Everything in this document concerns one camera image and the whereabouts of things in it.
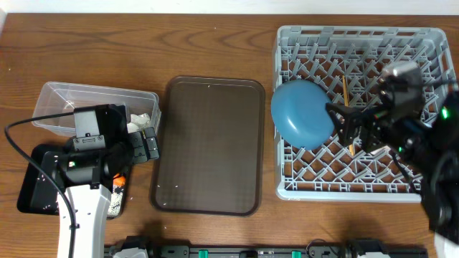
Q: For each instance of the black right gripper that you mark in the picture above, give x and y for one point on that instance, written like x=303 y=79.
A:
x=374 y=123

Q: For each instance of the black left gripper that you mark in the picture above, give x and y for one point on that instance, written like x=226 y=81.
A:
x=144 y=152

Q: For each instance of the wooden chopstick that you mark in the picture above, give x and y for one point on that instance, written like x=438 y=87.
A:
x=352 y=150
x=345 y=91

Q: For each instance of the white paper napkin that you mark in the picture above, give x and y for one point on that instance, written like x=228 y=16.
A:
x=138 y=122

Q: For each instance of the orange carrot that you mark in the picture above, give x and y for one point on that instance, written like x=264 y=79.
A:
x=119 y=180

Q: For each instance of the blue plate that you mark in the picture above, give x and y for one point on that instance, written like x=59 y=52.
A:
x=298 y=110

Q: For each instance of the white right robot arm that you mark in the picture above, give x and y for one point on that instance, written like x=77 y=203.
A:
x=431 y=150

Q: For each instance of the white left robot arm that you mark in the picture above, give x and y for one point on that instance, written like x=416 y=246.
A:
x=77 y=179

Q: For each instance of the grey dishwasher rack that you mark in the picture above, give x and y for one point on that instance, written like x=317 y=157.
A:
x=322 y=55

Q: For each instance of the spilled white rice pile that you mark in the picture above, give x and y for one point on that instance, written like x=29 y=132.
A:
x=45 y=195

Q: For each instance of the dark brown serving tray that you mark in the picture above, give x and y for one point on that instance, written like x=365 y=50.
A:
x=211 y=147

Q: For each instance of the clear plastic bin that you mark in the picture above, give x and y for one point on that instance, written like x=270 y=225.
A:
x=57 y=101

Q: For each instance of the black plastic bin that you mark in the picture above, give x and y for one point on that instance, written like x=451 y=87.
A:
x=24 y=202

